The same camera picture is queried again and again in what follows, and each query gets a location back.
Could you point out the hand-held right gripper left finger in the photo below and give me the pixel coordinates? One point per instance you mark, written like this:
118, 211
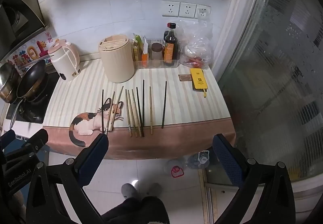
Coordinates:
92, 154

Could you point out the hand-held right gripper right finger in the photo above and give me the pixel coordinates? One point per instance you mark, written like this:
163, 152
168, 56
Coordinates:
225, 158

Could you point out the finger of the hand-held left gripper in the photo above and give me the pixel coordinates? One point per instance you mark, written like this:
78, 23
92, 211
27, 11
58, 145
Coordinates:
37, 140
7, 138

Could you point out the beige utensil holder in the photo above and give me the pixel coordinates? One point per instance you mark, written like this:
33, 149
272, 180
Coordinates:
117, 62

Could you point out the black induction cooktop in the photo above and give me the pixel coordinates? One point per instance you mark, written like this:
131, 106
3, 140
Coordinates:
37, 110

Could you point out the clear jug red cap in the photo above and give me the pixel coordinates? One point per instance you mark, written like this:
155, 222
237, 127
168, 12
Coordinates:
176, 171

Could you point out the grey slipper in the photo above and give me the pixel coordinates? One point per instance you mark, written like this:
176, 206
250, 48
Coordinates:
129, 190
154, 188

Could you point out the steel pot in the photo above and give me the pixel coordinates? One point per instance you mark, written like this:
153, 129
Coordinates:
7, 80

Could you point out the black frying pan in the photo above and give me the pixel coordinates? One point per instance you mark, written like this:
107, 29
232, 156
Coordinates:
31, 81

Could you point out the striped cat print tablecloth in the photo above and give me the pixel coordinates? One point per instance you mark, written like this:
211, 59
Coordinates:
181, 108

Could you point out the person's dark trousers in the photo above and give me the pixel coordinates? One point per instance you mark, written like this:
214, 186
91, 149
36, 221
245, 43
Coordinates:
136, 211

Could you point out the pink white electric kettle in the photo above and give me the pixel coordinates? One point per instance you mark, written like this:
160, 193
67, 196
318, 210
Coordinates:
63, 61

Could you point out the yellow phone case box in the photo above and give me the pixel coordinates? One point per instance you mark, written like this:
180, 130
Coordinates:
199, 79

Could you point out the brown card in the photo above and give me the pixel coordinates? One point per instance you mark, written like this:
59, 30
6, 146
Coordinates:
184, 77

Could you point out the frosted glass door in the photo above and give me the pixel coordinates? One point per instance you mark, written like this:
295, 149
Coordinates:
277, 75

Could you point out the clear plastic organizer bin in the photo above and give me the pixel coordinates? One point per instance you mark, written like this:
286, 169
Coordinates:
155, 64

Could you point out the yellow seasoning box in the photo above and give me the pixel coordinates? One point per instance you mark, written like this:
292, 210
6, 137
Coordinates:
135, 52

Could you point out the white orange seasoning packet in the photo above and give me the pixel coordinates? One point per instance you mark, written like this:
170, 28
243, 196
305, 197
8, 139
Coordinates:
145, 54

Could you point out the clear plastic food bag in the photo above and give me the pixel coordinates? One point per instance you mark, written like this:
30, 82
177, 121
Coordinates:
196, 45

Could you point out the steel range hood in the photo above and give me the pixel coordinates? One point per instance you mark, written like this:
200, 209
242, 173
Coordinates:
17, 19

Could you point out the dark bottle orange label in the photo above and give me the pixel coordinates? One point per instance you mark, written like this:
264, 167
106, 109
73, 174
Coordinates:
170, 52

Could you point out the brown lid jar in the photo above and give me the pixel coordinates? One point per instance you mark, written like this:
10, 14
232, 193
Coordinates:
156, 51

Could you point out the green seasoning packet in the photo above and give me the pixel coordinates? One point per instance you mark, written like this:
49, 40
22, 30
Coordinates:
138, 38

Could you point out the colourful wall sticker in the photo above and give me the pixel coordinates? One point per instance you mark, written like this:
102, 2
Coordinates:
27, 54

